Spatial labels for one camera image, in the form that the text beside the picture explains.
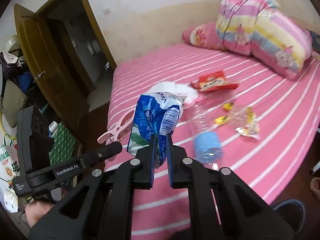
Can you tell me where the pink plastic clothes clip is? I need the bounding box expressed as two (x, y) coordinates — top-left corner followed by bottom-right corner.
(97, 108), (135, 145)

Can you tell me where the blue white milk carton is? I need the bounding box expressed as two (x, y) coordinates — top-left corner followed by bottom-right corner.
(127, 92), (183, 167)

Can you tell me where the yellow clear plastic wrapper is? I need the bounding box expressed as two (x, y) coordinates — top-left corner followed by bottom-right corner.
(214, 102), (260, 139)

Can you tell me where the person's left hand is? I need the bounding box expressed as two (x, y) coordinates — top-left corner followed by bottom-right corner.
(25, 200), (54, 227)

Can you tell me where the clear bottle with blue label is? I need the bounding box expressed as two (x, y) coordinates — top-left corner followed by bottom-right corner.
(185, 91), (235, 170)

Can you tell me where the green checkered bag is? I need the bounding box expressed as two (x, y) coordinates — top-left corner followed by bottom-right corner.
(49, 121), (76, 166)

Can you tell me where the pink striped bed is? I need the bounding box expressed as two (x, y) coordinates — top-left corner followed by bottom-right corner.
(104, 42), (320, 240)

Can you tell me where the white plastic bag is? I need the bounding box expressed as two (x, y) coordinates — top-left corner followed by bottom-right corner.
(148, 81), (203, 109)

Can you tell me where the brown wooden door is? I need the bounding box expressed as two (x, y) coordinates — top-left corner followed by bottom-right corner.
(14, 4), (89, 142)

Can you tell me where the red snack wrapper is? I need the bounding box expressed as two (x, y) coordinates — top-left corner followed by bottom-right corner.
(190, 71), (239, 93)

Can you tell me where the pink cartoon pillow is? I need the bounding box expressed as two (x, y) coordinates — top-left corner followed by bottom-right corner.
(182, 22), (225, 50)

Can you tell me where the striped cartoon quilt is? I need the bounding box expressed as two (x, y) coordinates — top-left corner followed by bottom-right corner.
(216, 0), (312, 80)

